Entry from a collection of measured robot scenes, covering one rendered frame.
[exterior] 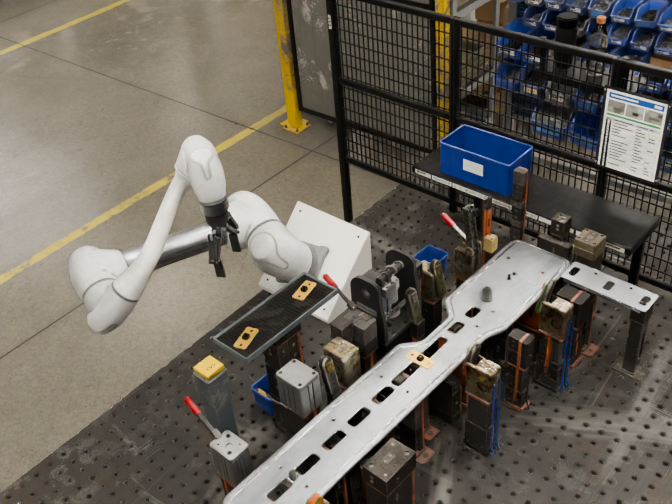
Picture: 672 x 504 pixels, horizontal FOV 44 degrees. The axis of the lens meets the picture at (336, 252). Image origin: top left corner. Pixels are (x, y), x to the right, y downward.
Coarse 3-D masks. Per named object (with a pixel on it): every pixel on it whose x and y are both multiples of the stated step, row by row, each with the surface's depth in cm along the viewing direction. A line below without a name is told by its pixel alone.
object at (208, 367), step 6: (204, 360) 226; (210, 360) 225; (216, 360) 225; (198, 366) 224; (204, 366) 224; (210, 366) 224; (216, 366) 223; (222, 366) 224; (198, 372) 223; (204, 372) 222; (210, 372) 222; (216, 372) 223
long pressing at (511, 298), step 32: (512, 256) 277; (544, 256) 276; (480, 288) 265; (512, 288) 264; (448, 320) 254; (480, 320) 253; (512, 320) 253; (448, 352) 244; (352, 384) 236; (384, 384) 235; (416, 384) 234; (320, 416) 227; (352, 416) 227; (384, 416) 226; (288, 448) 220; (320, 448) 219; (352, 448) 218; (256, 480) 212; (288, 480) 212; (320, 480) 211
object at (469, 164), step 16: (464, 128) 318; (448, 144) 306; (464, 144) 322; (480, 144) 317; (496, 144) 312; (512, 144) 306; (528, 144) 302; (448, 160) 310; (464, 160) 305; (480, 160) 300; (496, 160) 315; (512, 160) 310; (528, 160) 301; (464, 176) 309; (480, 176) 303; (496, 176) 298; (512, 176) 297
